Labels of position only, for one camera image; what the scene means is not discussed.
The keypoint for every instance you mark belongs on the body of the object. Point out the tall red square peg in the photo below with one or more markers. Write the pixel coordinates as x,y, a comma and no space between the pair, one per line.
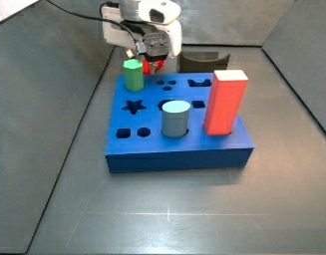
224,101

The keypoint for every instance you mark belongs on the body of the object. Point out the green hexagonal peg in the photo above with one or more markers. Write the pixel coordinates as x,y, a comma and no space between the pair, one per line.
134,75

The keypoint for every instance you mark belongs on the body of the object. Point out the blue foam shape-sorter block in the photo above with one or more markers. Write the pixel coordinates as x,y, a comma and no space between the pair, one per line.
157,132

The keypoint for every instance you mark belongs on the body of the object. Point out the black curved fixture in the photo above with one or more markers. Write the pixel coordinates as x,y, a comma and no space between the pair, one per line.
201,62

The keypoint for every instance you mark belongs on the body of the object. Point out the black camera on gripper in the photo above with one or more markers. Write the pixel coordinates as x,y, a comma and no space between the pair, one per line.
155,42

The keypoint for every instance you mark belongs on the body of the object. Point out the red two-pronged square-circle object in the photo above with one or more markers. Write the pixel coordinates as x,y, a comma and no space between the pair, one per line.
150,67

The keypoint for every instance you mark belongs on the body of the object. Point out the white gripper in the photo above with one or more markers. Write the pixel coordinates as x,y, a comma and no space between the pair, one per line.
130,12

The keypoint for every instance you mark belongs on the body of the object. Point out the light blue cylinder peg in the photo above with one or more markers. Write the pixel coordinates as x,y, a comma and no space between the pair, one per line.
176,117

